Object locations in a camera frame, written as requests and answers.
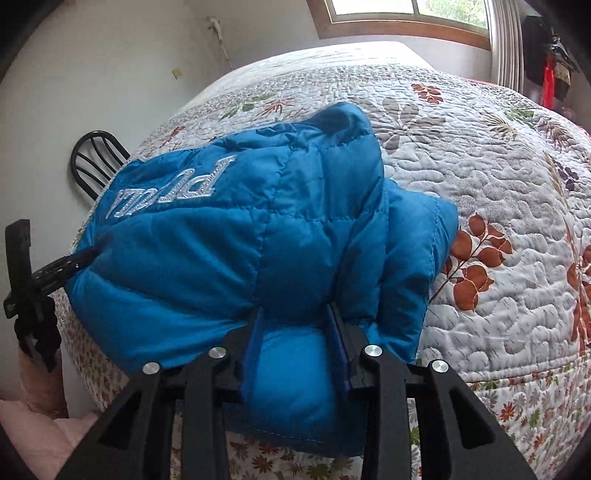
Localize blue quilted down jacket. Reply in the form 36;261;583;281
66;103;459;457

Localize dark clothes on coat rack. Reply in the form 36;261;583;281
521;15;581;102

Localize person's left hand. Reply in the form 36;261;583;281
18;350;69;419

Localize pink sleeve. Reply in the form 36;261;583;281
1;400;98;479

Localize black metal chair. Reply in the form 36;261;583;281
68;130;130;201

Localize floral quilted bedspread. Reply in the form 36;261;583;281
50;62;591;480

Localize grey striped curtain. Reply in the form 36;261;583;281
485;0;525;93

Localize large wooden-framed window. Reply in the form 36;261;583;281
307;0;491;51

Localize white wall plug with cord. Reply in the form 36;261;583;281
206;16;233;70

